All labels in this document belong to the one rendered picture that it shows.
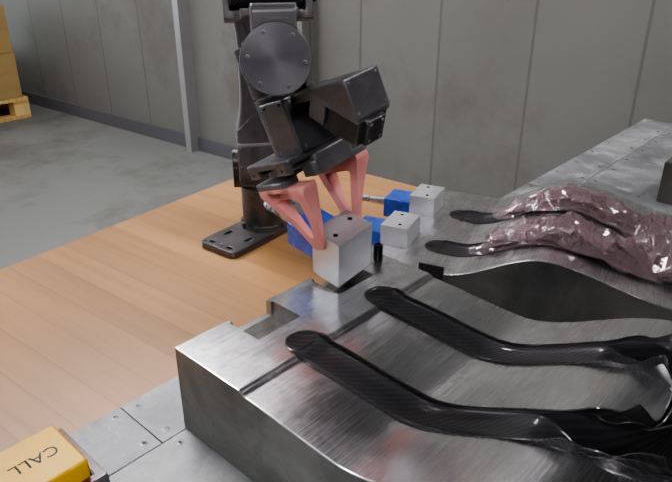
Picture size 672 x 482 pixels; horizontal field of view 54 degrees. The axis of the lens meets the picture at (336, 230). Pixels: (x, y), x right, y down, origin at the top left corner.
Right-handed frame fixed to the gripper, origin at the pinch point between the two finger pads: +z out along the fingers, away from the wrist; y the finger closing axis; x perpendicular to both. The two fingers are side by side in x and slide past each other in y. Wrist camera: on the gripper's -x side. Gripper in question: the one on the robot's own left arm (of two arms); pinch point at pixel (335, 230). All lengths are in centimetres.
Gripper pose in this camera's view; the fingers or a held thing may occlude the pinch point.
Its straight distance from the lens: 65.6
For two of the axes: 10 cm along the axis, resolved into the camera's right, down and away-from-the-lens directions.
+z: 3.5, 9.0, 2.7
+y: 6.7, -4.4, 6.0
